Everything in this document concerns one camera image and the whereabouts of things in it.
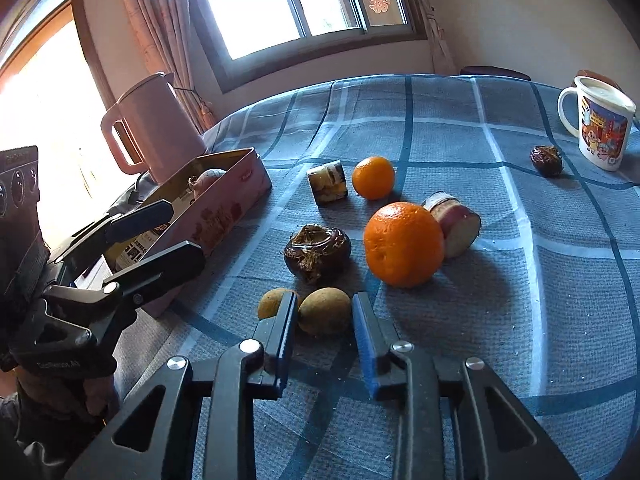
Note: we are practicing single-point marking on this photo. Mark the wooden framed glass door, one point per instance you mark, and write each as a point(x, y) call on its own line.
point(50, 85)

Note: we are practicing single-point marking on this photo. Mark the white cartoon mug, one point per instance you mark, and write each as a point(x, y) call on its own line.
point(600, 130)

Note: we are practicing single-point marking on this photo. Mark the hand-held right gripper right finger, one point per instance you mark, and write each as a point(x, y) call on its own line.
point(364, 347)

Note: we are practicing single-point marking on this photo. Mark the white printed packet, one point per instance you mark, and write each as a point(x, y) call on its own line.
point(132, 251)

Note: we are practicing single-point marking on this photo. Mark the brown-green round fruit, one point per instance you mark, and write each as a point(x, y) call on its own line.
point(325, 310)
point(269, 305)

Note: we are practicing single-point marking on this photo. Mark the dark grey cloth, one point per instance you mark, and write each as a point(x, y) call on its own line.
point(125, 195)

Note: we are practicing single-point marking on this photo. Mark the dark round stool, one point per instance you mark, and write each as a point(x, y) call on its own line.
point(495, 72)

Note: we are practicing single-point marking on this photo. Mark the pink tin box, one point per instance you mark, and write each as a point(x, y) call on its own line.
point(215, 215)

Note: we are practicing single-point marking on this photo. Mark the person's left hand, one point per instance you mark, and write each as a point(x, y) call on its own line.
point(95, 395)

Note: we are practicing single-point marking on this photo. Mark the small orange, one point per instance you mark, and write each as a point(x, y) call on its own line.
point(373, 177)

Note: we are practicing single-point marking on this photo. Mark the large orange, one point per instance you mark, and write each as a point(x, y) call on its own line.
point(402, 245)

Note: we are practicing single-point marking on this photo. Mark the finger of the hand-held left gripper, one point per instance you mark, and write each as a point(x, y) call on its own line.
point(135, 220)
point(170, 260)

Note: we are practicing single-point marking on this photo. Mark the dark dried date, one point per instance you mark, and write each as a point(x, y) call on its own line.
point(547, 161)

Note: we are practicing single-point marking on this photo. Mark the wooden framed window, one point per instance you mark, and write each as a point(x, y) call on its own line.
point(260, 5)

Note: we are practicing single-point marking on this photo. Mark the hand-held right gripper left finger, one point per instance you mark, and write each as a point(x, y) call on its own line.
point(287, 332)

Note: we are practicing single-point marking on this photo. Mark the brown leather chair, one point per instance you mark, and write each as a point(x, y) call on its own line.
point(587, 73)

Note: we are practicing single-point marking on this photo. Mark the pink curtain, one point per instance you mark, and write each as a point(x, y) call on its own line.
point(155, 20)
point(440, 35)

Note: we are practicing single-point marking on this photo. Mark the red paper window sticker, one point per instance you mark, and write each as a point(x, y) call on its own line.
point(380, 2)

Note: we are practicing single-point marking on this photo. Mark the pink electric kettle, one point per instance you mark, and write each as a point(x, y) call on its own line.
point(160, 125)

